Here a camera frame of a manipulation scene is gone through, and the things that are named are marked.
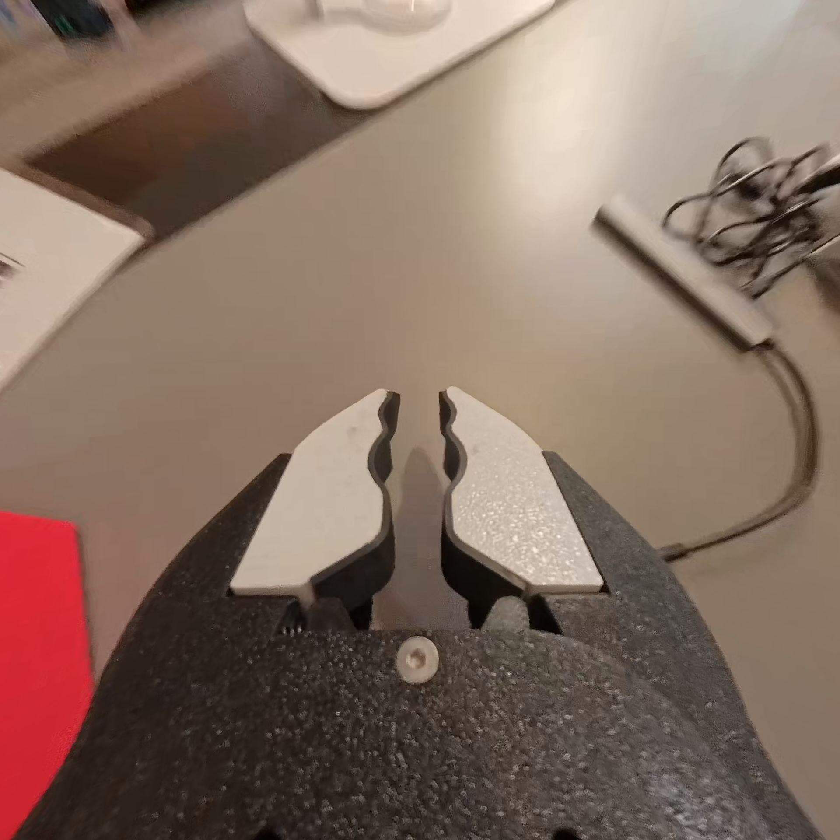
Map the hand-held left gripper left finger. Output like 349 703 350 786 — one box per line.
228 388 401 630

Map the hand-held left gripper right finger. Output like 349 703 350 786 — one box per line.
437 386 606 630

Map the grey power strip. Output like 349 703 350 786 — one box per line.
592 193 775 352

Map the thin black cable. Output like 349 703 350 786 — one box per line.
663 136 840 299

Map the red flat sheet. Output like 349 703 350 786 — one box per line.
0 512 96 840

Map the white flat box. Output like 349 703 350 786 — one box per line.
0 167 148 395

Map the white desk pad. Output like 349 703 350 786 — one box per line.
243 0 559 111

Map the grey hub cable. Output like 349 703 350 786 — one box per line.
659 344 821 562

